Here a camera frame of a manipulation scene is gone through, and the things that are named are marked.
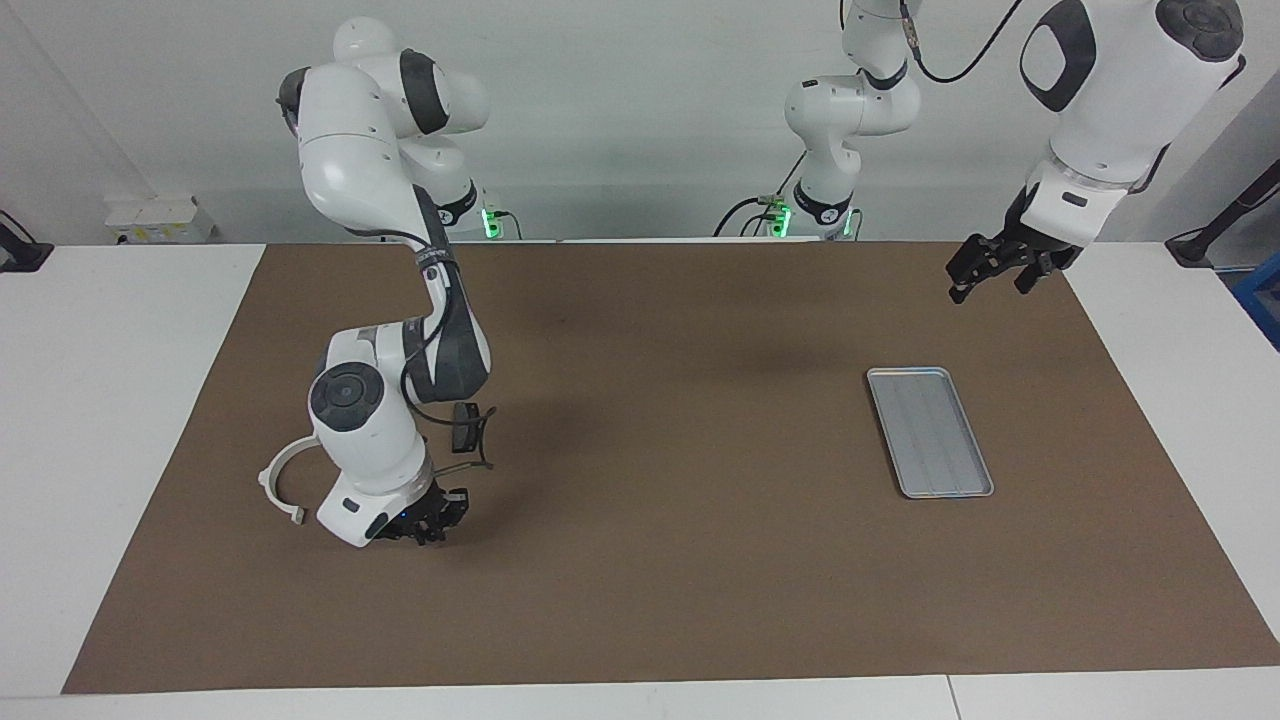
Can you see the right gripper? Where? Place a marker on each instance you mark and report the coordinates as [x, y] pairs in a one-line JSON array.
[[350, 515]]

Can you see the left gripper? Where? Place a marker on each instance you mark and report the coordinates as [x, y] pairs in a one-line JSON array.
[[1065, 205]]

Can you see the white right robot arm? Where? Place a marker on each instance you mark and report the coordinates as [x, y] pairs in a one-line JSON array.
[[350, 150]]

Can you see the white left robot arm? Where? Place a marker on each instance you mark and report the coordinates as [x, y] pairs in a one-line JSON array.
[[1120, 90]]

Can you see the silver metal tray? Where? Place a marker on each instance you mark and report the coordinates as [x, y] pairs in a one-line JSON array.
[[930, 430]]

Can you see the short dark brake pad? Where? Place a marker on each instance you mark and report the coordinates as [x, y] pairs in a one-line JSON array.
[[465, 428]]

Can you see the black angled stand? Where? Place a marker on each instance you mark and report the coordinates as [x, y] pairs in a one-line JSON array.
[[1200, 245]]

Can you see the brown table mat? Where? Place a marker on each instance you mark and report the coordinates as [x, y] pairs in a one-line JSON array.
[[640, 600]]

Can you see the blue crate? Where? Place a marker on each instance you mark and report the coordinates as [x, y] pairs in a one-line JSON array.
[[1262, 300]]

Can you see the white box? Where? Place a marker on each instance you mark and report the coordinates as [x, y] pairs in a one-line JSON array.
[[160, 220]]

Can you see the white semicircular bracket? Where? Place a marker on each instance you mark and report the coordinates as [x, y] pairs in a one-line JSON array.
[[296, 515]]

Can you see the black clamp mount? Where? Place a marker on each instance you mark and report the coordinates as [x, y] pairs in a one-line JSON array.
[[20, 250]]

